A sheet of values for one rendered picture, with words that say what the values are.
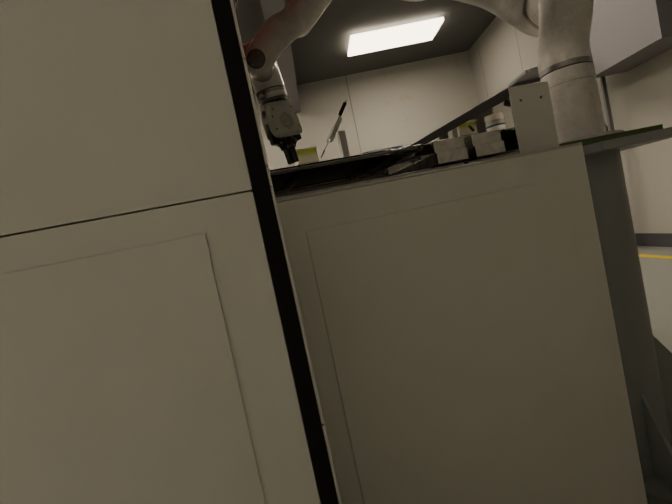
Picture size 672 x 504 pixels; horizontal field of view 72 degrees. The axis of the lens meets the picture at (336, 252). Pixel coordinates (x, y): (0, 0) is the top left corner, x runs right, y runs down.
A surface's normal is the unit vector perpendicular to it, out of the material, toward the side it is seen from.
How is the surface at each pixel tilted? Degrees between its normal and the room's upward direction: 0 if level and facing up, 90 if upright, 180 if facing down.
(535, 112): 90
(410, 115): 90
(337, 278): 90
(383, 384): 90
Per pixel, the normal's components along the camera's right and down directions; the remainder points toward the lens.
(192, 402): 0.22, 0.00
